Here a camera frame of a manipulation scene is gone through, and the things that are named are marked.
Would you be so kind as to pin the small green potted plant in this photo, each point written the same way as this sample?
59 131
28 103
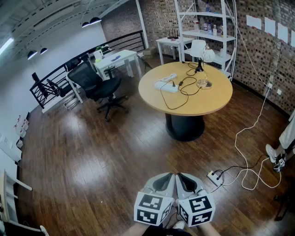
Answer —
99 48

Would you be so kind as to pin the long white table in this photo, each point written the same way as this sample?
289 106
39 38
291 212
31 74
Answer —
122 57

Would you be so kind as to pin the white metal shelving rack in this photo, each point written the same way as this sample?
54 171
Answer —
207 35

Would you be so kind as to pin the white wall plate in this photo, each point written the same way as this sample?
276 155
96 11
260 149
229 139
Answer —
279 92

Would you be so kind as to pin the black router with antennas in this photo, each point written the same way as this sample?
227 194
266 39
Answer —
172 37

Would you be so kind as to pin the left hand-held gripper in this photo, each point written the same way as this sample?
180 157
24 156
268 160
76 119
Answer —
149 215

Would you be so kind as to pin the clear plastic bottle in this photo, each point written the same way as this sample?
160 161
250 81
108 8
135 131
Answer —
214 30
221 53
208 7
205 27
196 24

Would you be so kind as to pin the orange drink bottle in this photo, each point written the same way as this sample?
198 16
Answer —
221 31

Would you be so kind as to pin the person's right forearm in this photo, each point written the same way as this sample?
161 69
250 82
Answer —
210 231

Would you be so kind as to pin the gold arc globe lamp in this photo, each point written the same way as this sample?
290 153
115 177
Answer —
208 54

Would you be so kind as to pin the white cabinet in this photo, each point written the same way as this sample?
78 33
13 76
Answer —
9 152

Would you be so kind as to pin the person's black shirt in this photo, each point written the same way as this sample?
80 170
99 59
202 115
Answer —
166 231

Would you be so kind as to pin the black stand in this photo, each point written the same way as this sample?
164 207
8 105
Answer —
284 208

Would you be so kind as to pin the fluorescent ceiling light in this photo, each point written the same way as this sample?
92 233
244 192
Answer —
5 46

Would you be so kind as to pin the person's left forearm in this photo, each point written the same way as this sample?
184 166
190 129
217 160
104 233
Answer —
134 231

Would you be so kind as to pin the blue plastic object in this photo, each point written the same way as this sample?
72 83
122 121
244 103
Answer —
116 58

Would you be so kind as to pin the person's white shoe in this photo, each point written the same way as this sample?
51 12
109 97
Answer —
179 225
270 153

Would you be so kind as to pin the white box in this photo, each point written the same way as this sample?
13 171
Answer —
98 54

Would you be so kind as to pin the white steel column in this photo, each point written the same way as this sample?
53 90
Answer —
143 25

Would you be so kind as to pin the small white square table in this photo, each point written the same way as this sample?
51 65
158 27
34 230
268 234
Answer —
166 41

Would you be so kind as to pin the black mesh office chair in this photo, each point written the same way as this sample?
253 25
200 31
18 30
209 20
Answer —
87 78

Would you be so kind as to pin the cardboard box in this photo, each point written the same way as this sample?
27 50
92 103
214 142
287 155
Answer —
149 51

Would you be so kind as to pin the white shade black lamp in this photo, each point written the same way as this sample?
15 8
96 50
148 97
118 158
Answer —
198 48

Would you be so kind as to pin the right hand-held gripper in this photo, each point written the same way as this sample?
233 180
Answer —
200 207

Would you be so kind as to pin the white floor power strip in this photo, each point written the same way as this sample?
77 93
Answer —
213 177

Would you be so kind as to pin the black metal railing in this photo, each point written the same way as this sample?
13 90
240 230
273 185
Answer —
46 88

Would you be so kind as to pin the black chair with chrome frame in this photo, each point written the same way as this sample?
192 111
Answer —
63 88

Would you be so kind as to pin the white paper sheet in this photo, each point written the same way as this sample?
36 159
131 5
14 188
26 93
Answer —
253 21
282 33
269 26
293 38

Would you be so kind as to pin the round wooden table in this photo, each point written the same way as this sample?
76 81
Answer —
207 99

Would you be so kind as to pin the white boxes with red marks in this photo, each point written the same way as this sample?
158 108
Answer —
21 126

